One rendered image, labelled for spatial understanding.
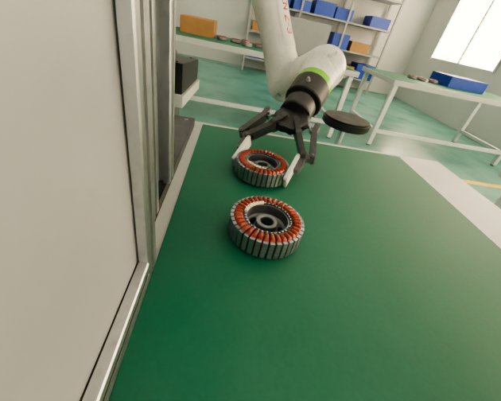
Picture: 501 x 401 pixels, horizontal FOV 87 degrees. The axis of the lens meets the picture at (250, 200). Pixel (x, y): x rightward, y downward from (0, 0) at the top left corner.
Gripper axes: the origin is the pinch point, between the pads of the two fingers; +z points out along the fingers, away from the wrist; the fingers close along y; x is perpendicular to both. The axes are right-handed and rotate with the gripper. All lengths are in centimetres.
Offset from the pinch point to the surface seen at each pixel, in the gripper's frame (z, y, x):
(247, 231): 18.0, -7.6, 12.1
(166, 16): 4.2, 9.4, 29.1
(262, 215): 13.5, -7.3, 8.5
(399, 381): 25.1, -29.2, 12.0
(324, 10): -554, 157, -251
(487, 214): -19, -48, -14
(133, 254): 27.9, 0.0, 19.1
